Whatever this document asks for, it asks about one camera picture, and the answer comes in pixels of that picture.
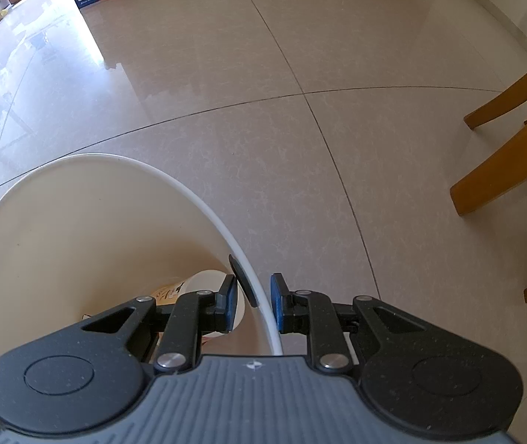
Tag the white plastic trash bin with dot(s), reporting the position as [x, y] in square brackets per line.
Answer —
[82, 222]

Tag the yellow printed paper cup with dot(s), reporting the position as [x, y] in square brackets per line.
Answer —
[207, 282]

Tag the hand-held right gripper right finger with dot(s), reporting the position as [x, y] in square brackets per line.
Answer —
[278, 307]

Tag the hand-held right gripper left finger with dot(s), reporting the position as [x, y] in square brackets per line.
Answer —
[231, 305]

